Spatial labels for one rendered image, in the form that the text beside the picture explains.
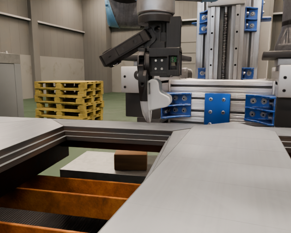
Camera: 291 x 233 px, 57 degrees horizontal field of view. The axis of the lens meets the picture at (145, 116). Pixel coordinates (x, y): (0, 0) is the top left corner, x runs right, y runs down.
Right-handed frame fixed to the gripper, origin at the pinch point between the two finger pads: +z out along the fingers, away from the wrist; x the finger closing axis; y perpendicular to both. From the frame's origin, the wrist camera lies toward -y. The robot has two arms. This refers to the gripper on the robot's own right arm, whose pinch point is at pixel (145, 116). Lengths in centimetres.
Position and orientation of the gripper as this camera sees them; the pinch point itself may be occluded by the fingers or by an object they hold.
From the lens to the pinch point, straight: 57.0
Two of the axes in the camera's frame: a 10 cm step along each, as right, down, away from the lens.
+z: 0.0, 9.9, 1.7
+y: 9.8, 0.3, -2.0
